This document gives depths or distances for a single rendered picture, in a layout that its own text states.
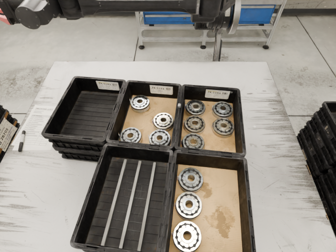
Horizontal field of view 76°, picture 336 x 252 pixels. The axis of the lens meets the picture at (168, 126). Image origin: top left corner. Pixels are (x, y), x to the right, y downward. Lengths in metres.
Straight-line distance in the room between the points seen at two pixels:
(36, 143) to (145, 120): 0.63
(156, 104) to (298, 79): 2.09
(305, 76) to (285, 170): 1.94
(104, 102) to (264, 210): 0.97
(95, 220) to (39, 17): 0.71
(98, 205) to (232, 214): 0.53
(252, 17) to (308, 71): 0.92
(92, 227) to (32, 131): 0.75
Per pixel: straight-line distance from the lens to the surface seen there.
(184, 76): 1.56
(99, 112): 1.22
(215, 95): 1.19
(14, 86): 3.11
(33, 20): 0.68
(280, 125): 1.41
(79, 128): 1.19
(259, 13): 3.02
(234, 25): 1.27
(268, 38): 3.22
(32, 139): 1.44
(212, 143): 1.06
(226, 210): 0.94
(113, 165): 1.02
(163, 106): 1.18
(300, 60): 3.27
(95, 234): 0.94
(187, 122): 1.07
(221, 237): 0.91
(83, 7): 0.69
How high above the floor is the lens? 1.72
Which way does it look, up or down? 54 degrees down
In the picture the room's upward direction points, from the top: 2 degrees counter-clockwise
